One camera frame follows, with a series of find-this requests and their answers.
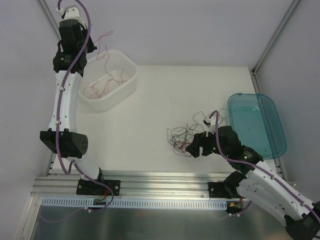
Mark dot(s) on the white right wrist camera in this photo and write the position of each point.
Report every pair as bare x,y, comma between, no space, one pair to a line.
210,123

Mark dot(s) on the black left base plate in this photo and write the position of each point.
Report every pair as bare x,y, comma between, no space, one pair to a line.
89,188

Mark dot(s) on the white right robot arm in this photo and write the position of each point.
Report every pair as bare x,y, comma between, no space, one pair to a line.
254,180

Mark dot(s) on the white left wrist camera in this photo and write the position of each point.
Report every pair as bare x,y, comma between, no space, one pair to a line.
71,13

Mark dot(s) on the white slotted cable duct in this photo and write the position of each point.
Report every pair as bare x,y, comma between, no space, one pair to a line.
136,203

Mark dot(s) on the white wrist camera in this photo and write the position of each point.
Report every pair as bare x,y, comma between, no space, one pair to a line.
210,123
71,13

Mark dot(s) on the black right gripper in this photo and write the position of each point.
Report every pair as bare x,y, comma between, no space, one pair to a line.
203,144

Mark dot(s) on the teal plastic bin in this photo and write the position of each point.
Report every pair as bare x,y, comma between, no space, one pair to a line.
255,119

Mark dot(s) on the right aluminium frame post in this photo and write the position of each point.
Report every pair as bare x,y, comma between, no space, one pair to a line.
276,35

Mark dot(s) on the white plastic basket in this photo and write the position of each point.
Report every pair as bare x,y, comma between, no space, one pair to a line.
109,78

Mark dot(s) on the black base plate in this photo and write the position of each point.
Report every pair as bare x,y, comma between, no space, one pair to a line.
89,188
216,190

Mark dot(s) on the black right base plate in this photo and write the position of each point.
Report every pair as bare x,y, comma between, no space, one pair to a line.
216,190

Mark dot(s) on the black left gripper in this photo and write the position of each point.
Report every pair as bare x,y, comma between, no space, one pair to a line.
89,44

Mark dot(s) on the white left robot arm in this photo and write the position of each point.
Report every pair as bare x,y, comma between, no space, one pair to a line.
62,137

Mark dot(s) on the aluminium mounting rail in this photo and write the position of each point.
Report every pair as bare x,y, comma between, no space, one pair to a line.
134,184

